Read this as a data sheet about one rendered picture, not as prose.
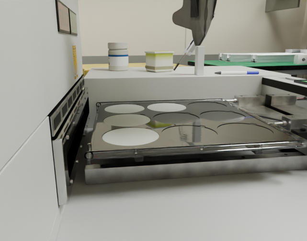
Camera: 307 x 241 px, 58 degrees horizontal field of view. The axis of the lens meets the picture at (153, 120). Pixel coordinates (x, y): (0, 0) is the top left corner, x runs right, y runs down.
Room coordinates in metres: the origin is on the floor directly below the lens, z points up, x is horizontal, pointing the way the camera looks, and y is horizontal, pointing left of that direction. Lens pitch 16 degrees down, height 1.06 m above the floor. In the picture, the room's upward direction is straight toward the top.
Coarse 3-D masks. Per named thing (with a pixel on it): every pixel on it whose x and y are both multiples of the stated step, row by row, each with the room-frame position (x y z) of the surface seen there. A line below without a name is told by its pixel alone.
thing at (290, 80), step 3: (270, 78) 0.81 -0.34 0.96; (273, 78) 0.81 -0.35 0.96; (276, 78) 0.81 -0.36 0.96; (279, 78) 0.81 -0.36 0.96; (282, 78) 0.84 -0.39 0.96; (285, 78) 0.84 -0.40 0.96; (288, 78) 0.82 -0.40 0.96; (291, 78) 0.81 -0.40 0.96; (294, 78) 0.81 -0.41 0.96; (297, 78) 0.81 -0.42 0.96; (300, 78) 0.81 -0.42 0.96; (282, 81) 0.75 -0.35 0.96; (285, 81) 0.74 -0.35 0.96; (288, 81) 0.74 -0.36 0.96; (291, 81) 0.74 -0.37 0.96; (294, 84) 0.70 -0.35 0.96; (297, 84) 0.69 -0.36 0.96; (300, 84) 0.69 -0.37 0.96; (303, 84) 0.69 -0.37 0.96
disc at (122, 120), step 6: (120, 114) 0.63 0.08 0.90; (126, 114) 0.63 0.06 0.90; (132, 114) 0.63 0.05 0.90; (108, 120) 0.57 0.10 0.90; (114, 120) 0.57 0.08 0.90; (120, 120) 0.57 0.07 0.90; (126, 120) 0.57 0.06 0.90; (132, 120) 0.57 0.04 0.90; (138, 120) 0.57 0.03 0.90; (144, 120) 0.57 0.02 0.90; (126, 126) 0.53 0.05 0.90
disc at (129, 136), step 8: (128, 128) 0.52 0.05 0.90; (136, 128) 0.52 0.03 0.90; (104, 136) 0.47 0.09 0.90; (112, 136) 0.47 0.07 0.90; (120, 136) 0.47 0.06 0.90; (128, 136) 0.47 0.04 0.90; (136, 136) 0.47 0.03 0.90; (144, 136) 0.47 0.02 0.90; (152, 136) 0.47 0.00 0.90; (120, 144) 0.43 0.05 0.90; (128, 144) 0.43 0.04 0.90; (136, 144) 0.43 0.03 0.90
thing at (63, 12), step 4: (60, 4) 0.47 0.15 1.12; (60, 8) 0.47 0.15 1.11; (64, 8) 0.51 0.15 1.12; (60, 12) 0.46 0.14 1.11; (64, 12) 0.50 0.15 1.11; (60, 16) 0.46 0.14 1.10; (64, 16) 0.50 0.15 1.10; (60, 20) 0.46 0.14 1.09; (64, 20) 0.50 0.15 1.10; (68, 20) 0.55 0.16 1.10; (60, 24) 0.45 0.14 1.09; (64, 24) 0.49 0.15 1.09; (68, 24) 0.55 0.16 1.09; (60, 28) 0.45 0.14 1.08; (64, 28) 0.49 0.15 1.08; (68, 28) 0.54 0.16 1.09
